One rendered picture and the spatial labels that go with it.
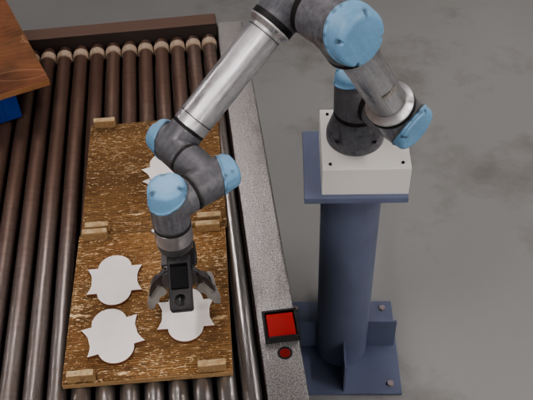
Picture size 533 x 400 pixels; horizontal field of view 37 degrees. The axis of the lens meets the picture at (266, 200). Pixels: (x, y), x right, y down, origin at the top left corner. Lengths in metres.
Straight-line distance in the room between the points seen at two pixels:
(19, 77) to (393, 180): 1.05
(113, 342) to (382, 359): 1.29
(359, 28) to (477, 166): 2.06
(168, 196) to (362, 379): 1.44
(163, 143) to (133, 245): 0.38
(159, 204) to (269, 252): 0.48
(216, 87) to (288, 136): 2.00
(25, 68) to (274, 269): 0.94
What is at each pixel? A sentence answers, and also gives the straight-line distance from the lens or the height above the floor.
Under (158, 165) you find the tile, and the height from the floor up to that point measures 0.98.
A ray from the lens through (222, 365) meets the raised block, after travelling 1.67.
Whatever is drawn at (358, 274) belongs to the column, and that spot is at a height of 0.49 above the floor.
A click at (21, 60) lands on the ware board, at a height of 1.04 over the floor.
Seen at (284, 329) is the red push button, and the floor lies 0.93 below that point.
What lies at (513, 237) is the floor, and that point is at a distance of 3.27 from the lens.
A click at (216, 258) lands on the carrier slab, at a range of 1.87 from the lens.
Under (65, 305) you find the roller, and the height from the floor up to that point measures 0.92.
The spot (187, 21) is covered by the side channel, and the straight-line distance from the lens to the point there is 2.61.
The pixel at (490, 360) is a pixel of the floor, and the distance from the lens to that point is 2.90.
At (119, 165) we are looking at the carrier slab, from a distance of 2.13.
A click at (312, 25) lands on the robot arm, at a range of 1.56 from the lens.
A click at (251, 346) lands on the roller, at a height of 0.92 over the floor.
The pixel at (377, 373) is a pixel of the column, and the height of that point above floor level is 0.01.
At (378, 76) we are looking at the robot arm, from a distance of 1.71.
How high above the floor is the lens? 2.35
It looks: 45 degrees down
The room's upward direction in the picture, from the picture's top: 2 degrees counter-clockwise
